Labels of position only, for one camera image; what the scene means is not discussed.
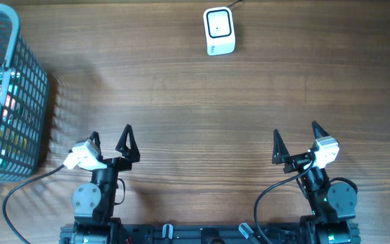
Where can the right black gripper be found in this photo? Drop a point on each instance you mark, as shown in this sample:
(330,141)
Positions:
(281,154)

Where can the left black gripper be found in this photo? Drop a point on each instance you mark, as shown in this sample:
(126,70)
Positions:
(128,154)

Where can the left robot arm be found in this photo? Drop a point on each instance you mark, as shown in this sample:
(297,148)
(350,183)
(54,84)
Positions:
(94,201)

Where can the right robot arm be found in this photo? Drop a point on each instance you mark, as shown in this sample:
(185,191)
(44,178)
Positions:
(332,200)

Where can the white barcode scanner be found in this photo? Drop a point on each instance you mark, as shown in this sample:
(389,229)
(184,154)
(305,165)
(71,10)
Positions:
(219,31)

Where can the grey plastic mesh basket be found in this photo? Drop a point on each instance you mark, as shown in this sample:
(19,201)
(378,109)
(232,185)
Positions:
(23,101)

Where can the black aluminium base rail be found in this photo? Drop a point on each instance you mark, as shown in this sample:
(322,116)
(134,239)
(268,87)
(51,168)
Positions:
(276,233)

